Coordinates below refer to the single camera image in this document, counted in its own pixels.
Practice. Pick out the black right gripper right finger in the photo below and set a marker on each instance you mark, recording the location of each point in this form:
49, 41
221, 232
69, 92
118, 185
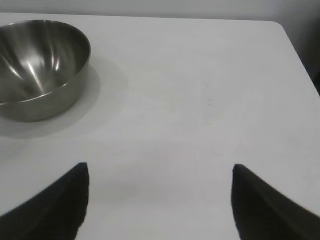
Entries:
267, 212

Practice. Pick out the stainless steel mixing bowl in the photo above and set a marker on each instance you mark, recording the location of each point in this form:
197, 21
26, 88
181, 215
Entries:
42, 72

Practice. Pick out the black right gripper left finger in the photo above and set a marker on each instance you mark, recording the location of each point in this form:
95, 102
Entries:
45, 207

